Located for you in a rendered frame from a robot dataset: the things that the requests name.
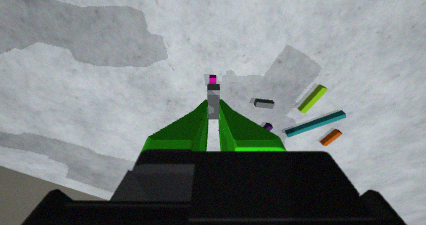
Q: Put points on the orange rod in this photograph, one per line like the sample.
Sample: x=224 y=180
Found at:
x=330 y=137

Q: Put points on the magenta block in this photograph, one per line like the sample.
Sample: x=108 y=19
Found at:
x=212 y=79

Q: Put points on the purple rod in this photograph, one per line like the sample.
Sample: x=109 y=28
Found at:
x=268 y=126

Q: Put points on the turquoise rod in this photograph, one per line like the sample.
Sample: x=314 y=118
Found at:
x=316 y=123

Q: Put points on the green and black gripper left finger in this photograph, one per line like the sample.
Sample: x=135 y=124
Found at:
x=184 y=133

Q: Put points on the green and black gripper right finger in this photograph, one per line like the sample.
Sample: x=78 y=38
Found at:
x=244 y=134

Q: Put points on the lime green bar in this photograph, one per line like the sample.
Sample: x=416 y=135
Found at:
x=312 y=98

